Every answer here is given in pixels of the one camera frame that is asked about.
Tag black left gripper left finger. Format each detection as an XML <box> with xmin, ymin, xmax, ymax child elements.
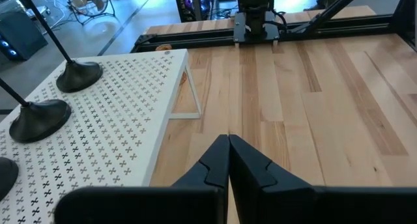
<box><xmin>53</xmin><ymin>134</ymin><xmax>231</xmax><ymax>224</ymax></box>

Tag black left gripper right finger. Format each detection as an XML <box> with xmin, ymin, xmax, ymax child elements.
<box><xmin>229</xmin><ymin>134</ymin><xmax>417</xmax><ymax>224</ymax></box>

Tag medium black candlestick holder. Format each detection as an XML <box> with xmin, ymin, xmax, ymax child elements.
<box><xmin>14</xmin><ymin>0</ymin><xmax>104</xmax><ymax>94</ymax></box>

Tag short black candlestick holder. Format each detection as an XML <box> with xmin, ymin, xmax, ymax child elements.
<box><xmin>0</xmin><ymin>77</ymin><xmax>72</xmax><ymax>144</ymax></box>

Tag tall black candlestick holder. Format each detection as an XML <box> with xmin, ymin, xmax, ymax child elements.
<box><xmin>0</xmin><ymin>157</ymin><xmax>20</xmax><ymax>202</ymax></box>

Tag white perforated metal shelf riser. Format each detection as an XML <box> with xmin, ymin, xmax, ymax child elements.
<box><xmin>0</xmin><ymin>48</ymin><xmax>202</xmax><ymax>224</ymax></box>

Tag computer tower with coloured lights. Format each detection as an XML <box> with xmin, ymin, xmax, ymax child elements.
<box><xmin>173</xmin><ymin>0</ymin><xmax>212</xmax><ymax>23</ymax></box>

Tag black floor fan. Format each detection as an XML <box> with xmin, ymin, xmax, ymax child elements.
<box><xmin>66</xmin><ymin>0</ymin><xmax>117</xmax><ymax>25</ymax></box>

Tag dark computer case blue lights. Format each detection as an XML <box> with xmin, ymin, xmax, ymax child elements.
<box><xmin>0</xmin><ymin>8</ymin><xmax>49</xmax><ymax>62</ymax></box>

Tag black aluminium table frame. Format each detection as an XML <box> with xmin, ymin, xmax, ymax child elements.
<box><xmin>130</xmin><ymin>0</ymin><xmax>417</xmax><ymax>54</ymax></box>

